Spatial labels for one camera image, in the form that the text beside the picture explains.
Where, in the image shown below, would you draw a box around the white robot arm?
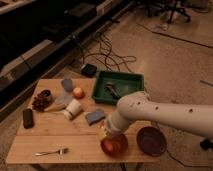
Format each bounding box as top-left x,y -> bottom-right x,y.
104,91 -> 213,139

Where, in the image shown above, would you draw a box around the grey blue bowl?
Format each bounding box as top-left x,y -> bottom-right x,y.
54,94 -> 73,105

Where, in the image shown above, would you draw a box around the red bowl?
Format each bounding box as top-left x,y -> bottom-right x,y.
100,134 -> 128,157

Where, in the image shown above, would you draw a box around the dark object in tray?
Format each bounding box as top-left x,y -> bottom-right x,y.
105,82 -> 120,99

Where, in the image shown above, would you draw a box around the green plastic tray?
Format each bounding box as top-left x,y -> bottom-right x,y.
92,71 -> 144,105

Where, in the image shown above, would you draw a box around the black power adapter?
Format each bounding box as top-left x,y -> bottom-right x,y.
81,64 -> 97,78

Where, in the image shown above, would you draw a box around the orange apple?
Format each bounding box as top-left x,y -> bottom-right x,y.
73,87 -> 85,99

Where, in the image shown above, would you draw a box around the white cup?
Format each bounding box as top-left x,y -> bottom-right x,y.
63,99 -> 83,120

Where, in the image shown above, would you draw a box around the dark metal can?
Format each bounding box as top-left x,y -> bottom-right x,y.
38,89 -> 52,102

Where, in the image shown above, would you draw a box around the dark grape bunch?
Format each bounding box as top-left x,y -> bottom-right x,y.
32,96 -> 49,112

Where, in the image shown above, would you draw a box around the dark red plate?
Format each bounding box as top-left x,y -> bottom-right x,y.
136,126 -> 167,157

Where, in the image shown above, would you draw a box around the silver fork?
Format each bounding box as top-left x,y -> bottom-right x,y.
34,148 -> 69,156

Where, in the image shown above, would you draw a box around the black rectangular block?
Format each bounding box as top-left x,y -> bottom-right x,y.
23,109 -> 34,129

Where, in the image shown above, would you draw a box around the office chair base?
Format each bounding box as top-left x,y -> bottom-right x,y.
144,0 -> 191,24

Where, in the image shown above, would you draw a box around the tangled black cables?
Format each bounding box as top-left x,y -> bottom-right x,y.
70,33 -> 138,73

